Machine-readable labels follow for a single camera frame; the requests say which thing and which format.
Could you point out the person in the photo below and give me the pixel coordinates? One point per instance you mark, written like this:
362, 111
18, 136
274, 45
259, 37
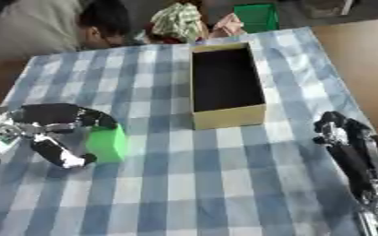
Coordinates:
52, 26

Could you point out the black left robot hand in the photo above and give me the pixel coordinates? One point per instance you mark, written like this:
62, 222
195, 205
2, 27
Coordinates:
49, 114

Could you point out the green and white checked cloth bundle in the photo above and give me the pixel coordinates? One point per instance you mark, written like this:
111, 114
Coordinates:
178, 21

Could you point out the green block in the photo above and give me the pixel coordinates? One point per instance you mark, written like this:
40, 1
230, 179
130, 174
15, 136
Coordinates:
107, 144

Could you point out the green plastic crate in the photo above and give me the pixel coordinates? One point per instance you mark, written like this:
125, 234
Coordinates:
257, 17

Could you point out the tan cardboard box black inside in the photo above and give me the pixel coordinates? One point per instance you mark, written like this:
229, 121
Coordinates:
227, 84

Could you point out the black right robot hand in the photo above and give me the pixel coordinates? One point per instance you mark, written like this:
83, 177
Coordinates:
353, 147

